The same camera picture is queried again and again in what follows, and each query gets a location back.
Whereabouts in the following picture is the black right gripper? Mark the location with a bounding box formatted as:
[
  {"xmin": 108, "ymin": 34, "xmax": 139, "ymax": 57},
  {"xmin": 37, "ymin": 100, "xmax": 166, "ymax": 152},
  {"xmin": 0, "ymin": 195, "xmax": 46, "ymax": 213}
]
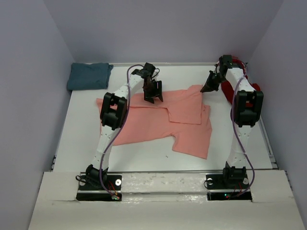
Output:
[{"xmin": 201, "ymin": 70, "xmax": 227, "ymax": 93}]

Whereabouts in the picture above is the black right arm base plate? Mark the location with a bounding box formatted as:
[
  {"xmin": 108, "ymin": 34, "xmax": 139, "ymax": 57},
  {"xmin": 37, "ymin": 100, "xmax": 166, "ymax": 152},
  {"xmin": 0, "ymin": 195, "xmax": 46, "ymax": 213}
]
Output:
[{"xmin": 203, "ymin": 174, "xmax": 252, "ymax": 201}]

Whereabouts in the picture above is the pink t-shirt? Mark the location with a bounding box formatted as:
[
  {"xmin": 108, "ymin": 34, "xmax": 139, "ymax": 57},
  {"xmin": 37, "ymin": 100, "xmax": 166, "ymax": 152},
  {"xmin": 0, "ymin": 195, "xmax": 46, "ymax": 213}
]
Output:
[{"xmin": 95, "ymin": 84, "xmax": 213, "ymax": 160}]

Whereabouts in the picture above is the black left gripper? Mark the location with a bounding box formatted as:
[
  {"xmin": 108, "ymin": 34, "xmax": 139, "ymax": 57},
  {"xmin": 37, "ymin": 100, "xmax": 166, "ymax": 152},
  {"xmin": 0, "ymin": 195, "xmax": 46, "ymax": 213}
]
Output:
[{"xmin": 142, "ymin": 80, "xmax": 163, "ymax": 104}]

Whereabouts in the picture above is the folded teal t-shirt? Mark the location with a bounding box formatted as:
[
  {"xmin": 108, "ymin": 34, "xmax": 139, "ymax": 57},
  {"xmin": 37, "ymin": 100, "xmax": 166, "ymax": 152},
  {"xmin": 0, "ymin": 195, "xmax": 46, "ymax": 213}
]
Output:
[{"xmin": 67, "ymin": 63, "xmax": 114, "ymax": 91}]

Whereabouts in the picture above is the crumpled red t-shirt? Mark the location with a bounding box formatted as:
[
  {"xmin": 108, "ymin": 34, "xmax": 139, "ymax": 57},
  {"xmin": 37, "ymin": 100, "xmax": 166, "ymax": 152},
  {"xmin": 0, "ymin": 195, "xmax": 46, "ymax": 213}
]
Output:
[{"xmin": 221, "ymin": 56, "xmax": 260, "ymax": 105}]

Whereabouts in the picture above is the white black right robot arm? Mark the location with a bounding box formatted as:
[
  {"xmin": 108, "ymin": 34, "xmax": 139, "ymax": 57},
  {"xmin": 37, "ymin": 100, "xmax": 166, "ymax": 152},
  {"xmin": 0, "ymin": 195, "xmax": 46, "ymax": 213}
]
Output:
[{"xmin": 201, "ymin": 55, "xmax": 264, "ymax": 193}]

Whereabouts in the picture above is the white table edge rail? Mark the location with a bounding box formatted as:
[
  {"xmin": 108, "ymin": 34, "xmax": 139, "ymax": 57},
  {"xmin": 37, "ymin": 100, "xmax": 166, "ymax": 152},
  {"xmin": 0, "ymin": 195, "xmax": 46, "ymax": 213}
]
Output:
[{"xmin": 110, "ymin": 62, "xmax": 216, "ymax": 67}]

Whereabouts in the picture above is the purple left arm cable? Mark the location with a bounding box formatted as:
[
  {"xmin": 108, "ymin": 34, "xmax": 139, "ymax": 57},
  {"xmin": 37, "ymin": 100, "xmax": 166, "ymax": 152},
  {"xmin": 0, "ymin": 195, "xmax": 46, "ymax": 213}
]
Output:
[{"xmin": 99, "ymin": 63, "xmax": 160, "ymax": 196}]

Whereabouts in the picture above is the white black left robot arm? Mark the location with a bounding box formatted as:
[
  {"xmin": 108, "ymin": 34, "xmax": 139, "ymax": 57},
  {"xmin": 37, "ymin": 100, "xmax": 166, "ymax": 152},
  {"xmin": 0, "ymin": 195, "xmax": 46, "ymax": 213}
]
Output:
[{"xmin": 85, "ymin": 62, "xmax": 163, "ymax": 193}]

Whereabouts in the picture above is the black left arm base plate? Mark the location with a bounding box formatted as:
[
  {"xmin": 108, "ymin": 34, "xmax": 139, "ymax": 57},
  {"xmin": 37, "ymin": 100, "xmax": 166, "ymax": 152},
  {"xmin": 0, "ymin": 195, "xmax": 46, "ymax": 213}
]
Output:
[{"xmin": 76, "ymin": 174, "xmax": 123, "ymax": 202}]

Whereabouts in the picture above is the aluminium front rail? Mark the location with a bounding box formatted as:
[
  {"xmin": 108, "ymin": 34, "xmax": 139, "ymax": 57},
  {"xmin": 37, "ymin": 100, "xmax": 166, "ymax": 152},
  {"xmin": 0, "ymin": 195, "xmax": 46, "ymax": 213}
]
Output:
[{"xmin": 107, "ymin": 170, "xmax": 211, "ymax": 174}]

